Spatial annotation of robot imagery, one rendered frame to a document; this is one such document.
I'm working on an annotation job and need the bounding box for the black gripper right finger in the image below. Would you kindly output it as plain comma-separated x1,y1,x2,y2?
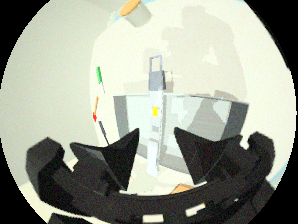
173,127,242,185

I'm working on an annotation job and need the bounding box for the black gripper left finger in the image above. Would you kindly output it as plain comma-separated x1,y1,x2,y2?
69,128,140,190

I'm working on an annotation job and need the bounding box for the orange flat board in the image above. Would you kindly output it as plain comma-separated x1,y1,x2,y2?
170,183,194,193

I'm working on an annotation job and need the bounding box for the white cylindrical jar with orange lid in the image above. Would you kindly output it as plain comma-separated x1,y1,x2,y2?
120,0,152,27

